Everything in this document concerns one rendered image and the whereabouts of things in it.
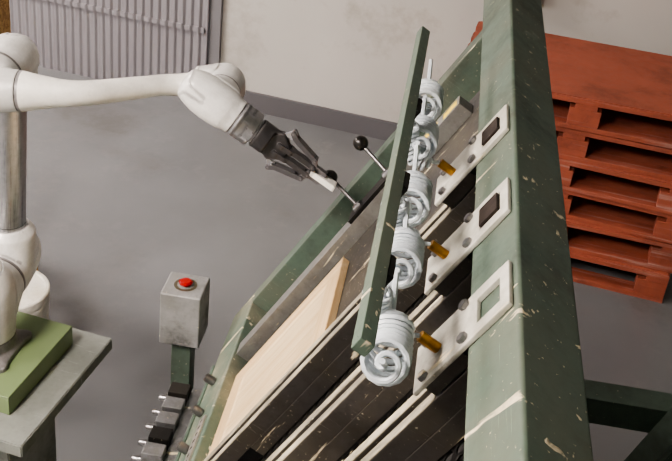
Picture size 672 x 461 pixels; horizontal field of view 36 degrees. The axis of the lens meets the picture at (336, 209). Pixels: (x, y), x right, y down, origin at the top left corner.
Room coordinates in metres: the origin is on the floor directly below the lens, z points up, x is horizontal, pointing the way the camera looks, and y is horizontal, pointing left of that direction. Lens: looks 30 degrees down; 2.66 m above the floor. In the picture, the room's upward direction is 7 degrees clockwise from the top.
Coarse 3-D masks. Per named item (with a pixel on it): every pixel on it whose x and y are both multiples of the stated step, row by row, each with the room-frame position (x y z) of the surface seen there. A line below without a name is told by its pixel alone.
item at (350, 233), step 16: (464, 112) 2.21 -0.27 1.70; (448, 128) 2.21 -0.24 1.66; (368, 208) 2.22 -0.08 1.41; (352, 224) 2.23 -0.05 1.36; (368, 224) 2.22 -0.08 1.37; (336, 240) 2.23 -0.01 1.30; (352, 240) 2.23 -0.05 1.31; (320, 256) 2.25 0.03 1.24; (336, 256) 2.23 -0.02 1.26; (304, 272) 2.27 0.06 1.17; (320, 272) 2.23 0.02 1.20; (304, 288) 2.23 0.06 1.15; (288, 304) 2.24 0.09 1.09; (272, 320) 2.24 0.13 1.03; (256, 336) 2.24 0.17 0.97; (240, 352) 2.25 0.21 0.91
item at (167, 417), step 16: (176, 384) 2.25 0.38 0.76; (160, 400) 2.24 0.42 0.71; (176, 400) 2.19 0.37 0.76; (192, 400) 2.22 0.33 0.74; (160, 416) 2.12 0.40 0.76; (176, 416) 2.12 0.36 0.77; (192, 416) 2.08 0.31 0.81; (160, 432) 2.06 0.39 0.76; (176, 432) 2.09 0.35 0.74; (144, 448) 1.99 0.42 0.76; (160, 448) 2.00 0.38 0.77
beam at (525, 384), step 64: (512, 0) 2.24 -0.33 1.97; (512, 64) 1.85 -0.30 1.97; (512, 128) 1.56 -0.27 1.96; (512, 192) 1.34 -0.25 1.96; (512, 256) 1.16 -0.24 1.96; (512, 320) 1.02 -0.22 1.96; (576, 320) 1.09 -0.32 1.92; (512, 384) 0.90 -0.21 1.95; (576, 384) 0.95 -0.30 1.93; (512, 448) 0.80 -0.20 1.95; (576, 448) 0.84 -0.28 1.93
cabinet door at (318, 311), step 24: (336, 288) 2.01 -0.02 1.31; (312, 312) 2.03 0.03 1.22; (336, 312) 1.92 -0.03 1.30; (288, 336) 2.05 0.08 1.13; (312, 336) 1.89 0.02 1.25; (264, 360) 2.07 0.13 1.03; (288, 360) 1.91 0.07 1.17; (240, 384) 2.08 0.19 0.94; (264, 384) 1.92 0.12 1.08; (240, 408) 1.93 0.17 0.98; (216, 432) 1.94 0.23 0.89
